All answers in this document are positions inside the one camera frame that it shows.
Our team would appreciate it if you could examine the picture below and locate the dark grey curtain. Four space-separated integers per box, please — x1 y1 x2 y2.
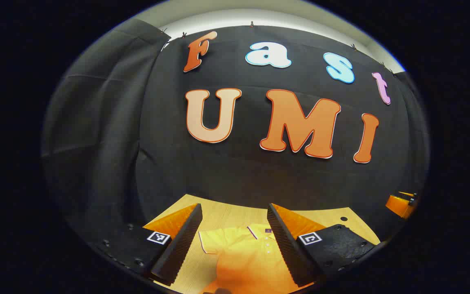
41 18 171 245

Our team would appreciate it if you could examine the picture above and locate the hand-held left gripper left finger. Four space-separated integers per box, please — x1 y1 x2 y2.
90 203 203 286

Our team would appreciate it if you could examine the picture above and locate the orange T-shirt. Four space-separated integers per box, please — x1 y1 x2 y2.
198 223 301 294

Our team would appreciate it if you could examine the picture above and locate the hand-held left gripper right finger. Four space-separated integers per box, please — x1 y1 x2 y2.
266 203 381 287

